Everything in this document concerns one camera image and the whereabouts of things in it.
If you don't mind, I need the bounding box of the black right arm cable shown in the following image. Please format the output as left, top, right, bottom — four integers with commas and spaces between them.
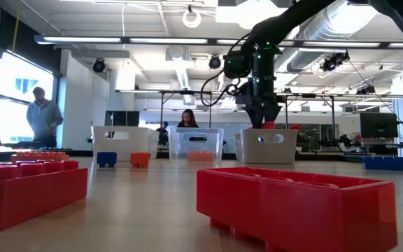
199, 33, 255, 108

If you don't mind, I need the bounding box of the clear plastic bin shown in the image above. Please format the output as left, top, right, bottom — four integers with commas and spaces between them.
167, 127, 225, 162

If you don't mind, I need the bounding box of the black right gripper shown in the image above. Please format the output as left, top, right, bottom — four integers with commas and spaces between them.
236, 45, 286, 130

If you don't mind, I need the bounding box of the black computer monitor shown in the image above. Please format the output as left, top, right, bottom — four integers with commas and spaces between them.
359, 112, 400, 139

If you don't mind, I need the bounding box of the beige plastic bin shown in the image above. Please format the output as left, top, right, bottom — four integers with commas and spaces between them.
234, 128, 299, 165

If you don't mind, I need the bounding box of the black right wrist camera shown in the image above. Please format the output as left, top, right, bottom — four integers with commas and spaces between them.
222, 50, 253, 80

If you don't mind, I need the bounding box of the black background frame stand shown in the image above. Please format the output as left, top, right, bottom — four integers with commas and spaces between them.
158, 90, 213, 129
282, 92, 337, 141

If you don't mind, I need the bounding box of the black background workbench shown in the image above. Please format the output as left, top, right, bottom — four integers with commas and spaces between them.
297, 134, 403, 162

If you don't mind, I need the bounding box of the long ceiling light strip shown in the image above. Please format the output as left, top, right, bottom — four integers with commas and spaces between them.
33, 34, 403, 50

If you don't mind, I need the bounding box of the black ceiling spotlight cluster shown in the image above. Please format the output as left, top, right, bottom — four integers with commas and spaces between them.
355, 85, 377, 96
319, 51, 351, 73

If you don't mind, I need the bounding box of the person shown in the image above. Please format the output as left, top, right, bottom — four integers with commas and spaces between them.
25, 86, 64, 148
176, 108, 200, 129
155, 120, 171, 147

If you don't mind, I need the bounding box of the black round ceiling spotlight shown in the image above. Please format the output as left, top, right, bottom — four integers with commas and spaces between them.
208, 55, 222, 70
92, 58, 106, 74

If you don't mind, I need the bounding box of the large bright window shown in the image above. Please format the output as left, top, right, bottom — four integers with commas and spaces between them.
0, 51, 55, 145

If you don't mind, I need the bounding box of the orange toy brick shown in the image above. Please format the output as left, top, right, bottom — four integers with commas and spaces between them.
186, 150, 215, 162
129, 152, 151, 169

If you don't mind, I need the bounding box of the white ring lamp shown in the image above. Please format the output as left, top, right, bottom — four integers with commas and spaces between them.
182, 9, 202, 29

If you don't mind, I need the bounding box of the silver air duct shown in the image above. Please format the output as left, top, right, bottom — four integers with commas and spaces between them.
274, 0, 386, 74

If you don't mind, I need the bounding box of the yellow hanging cable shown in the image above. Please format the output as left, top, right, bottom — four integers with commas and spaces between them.
11, 0, 23, 53

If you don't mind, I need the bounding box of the blue toy brick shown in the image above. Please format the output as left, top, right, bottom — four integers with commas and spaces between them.
96, 151, 118, 169
363, 155, 403, 172

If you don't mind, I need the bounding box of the white plastic bin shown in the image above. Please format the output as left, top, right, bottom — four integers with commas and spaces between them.
92, 125, 160, 162

